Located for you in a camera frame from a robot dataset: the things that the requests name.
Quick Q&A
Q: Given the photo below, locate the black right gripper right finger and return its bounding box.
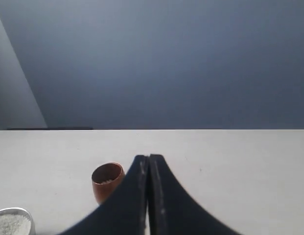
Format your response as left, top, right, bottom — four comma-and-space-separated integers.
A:
148, 154, 238, 235

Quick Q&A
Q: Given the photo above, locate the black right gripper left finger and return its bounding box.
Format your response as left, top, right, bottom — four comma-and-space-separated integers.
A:
61, 155, 149, 235

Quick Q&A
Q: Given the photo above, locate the brown wooden cup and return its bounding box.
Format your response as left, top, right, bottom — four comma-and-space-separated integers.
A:
91, 163, 125, 204

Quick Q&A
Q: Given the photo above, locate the steel bowl of rice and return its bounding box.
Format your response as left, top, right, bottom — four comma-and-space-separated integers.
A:
0, 207, 36, 235

